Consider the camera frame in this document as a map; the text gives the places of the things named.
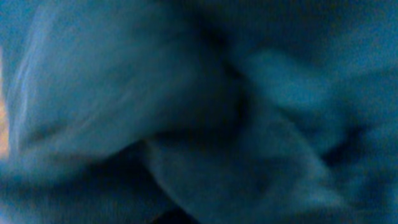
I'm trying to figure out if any navy blue garment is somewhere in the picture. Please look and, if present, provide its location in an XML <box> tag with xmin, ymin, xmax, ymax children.
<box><xmin>1</xmin><ymin>1</ymin><xmax>397</xmax><ymax>223</ymax></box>

